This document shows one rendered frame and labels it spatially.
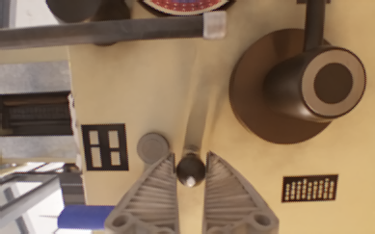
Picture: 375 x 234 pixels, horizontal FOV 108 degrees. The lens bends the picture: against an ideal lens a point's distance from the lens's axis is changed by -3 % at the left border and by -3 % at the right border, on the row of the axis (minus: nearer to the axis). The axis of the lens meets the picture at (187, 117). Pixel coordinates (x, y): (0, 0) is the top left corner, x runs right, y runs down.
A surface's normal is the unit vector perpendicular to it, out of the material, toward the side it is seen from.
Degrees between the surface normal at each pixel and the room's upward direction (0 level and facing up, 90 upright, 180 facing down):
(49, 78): 90
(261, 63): 90
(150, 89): 90
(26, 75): 90
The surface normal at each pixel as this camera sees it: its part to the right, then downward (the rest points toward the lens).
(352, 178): -0.03, 0.11
